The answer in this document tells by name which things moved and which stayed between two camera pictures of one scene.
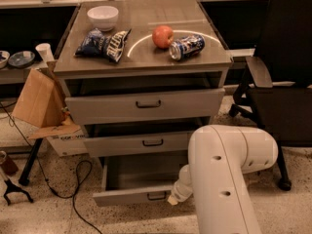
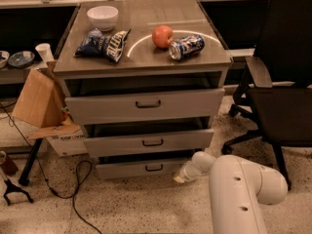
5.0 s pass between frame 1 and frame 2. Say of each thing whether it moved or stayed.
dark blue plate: stayed
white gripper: moved
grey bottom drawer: moved
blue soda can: stayed
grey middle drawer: stayed
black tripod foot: stayed
